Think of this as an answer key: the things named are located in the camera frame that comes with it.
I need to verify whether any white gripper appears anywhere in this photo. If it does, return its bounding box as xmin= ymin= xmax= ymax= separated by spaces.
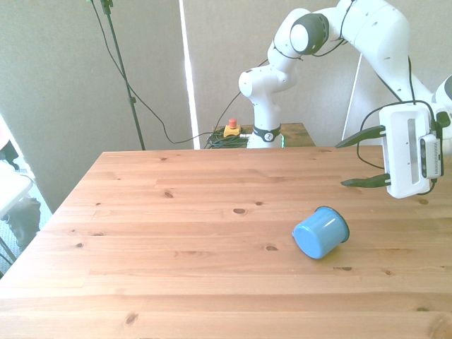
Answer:
xmin=334 ymin=104 xmax=439 ymax=199

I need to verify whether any blue enamel mug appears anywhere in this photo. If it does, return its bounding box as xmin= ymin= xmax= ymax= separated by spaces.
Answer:
xmin=291 ymin=206 xmax=350 ymax=261

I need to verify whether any yellow emergency stop button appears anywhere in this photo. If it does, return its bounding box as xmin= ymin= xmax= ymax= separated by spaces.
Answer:
xmin=223 ymin=119 xmax=242 ymax=138

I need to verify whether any black tripod pole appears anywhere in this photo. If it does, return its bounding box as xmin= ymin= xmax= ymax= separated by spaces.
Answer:
xmin=100 ymin=0 xmax=146 ymax=151

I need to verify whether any dark grey bag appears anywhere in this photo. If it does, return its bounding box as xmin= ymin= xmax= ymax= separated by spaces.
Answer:
xmin=6 ymin=197 xmax=42 ymax=251

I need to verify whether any white folding table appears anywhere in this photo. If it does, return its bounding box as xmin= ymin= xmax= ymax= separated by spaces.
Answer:
xmin=0 ymin=160 xmax=35 ymax=218

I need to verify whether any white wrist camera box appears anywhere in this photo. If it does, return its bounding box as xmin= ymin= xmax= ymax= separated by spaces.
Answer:
xmin=419 ymin=133 xmax=445 ymax=179

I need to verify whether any dark wooden robot pedestal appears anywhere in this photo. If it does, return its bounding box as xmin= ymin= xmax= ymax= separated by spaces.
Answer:
xmin=210 ymin=122 xmax=316 ymax=149

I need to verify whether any coiled dark cable bundle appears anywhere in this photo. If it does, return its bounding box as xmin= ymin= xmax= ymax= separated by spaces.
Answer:
xmin=203 ymin=130 xmax=252 ymax=150

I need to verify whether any black tripod cable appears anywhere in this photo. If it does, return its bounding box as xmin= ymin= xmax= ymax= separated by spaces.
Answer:
xmin=84 ymin=0 xmax=248 ymax=145

